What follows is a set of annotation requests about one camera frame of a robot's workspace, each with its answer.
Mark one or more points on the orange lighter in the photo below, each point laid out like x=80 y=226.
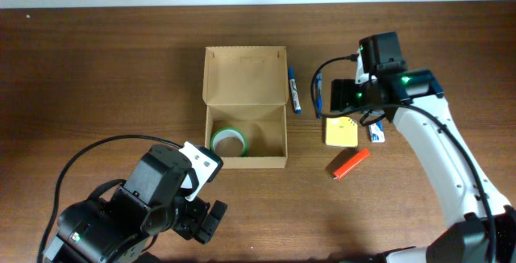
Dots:
x=350 y=164

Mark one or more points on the green tape roll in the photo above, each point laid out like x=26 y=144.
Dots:
x=229 y=142

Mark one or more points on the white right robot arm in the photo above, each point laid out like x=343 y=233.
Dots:
x=480 y=221

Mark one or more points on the blue whiteboard marker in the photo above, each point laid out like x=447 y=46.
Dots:
x=294 y=91

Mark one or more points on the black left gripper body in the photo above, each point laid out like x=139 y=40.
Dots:
x=197 y=220

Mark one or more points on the blue ballpoint pen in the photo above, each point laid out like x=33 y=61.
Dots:
x=318 y=94

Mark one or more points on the yellow sticky note pad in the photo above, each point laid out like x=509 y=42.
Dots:
x=341 y=132

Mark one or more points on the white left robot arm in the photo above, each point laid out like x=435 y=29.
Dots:
x=114 y=225

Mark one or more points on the small white blue box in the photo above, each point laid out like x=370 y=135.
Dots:
x=376 y=132

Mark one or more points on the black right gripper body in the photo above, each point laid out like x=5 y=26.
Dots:
x=344 y=95

